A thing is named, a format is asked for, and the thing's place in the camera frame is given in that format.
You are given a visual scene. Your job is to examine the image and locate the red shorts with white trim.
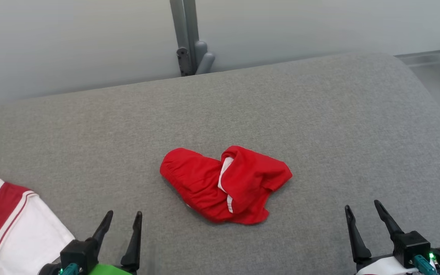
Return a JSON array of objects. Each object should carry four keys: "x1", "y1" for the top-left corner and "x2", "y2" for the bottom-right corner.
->
[{"x1": 160, "y1": 145, "x2": 293, "y2": 225}]

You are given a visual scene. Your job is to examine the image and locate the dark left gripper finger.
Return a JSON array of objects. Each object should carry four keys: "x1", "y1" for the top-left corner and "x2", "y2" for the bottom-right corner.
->
[
  {"x1": 120, "y1": 211, "x2": 143, "y2": 273},
  {"x1": 89, "y1": 210, "x2": 114, "y2": 246}
]

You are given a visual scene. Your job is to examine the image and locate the grey metal post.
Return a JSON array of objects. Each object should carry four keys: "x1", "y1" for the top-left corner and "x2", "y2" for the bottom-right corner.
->
[{"x1": 169, "y1": 0, "x2": 216, "y2": 77}]

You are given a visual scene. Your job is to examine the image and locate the grey metal floor rail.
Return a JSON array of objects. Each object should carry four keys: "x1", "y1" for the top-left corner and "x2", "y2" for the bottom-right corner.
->
[{"x1": 395, "y1": 50, "x2": 440, "y2": 67}]

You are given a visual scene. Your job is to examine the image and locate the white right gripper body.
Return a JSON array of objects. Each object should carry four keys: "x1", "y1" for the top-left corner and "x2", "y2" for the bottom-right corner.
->
[{"x1": 354, "y1": 255, "x2": 420, "y2": 275}]

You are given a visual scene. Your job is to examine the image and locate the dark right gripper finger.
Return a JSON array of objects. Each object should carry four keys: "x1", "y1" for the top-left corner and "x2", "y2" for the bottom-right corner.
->
[
  {"x1": 374, "y1": 199, "x2": 404, "y2": 240},
  {"x1": 344, "y1": 205, "x2": 372, "y2": 263}
]

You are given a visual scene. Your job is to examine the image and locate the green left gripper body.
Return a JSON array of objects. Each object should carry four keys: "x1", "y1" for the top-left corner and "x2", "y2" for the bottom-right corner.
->
[{"x1": 86, "y1": 263, "x2": 133, "y2": 275}]

